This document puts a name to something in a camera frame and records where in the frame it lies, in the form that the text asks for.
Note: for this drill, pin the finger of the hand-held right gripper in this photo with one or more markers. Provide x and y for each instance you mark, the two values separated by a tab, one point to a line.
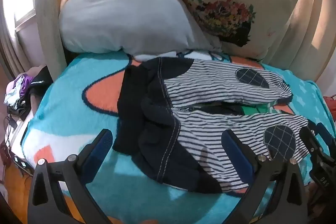
325	132
309	140

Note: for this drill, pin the striped navy pants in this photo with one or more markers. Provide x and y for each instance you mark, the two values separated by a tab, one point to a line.
210	85

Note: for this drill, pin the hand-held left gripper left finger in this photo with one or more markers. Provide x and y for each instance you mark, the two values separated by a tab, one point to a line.
101	144

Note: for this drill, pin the purple cloth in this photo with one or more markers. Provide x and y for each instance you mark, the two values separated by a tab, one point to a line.
23	83

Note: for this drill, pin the grey plush pillow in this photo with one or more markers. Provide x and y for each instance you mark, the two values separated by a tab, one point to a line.
118	22

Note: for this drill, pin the turquoise printed blanket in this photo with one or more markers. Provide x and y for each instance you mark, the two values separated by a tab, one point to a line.
78	113

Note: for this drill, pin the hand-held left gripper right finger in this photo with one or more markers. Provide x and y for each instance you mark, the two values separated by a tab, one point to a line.
233	148

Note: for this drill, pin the white bed frame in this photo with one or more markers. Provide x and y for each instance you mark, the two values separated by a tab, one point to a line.
47	29

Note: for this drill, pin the black garment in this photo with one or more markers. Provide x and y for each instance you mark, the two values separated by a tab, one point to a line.
39	81

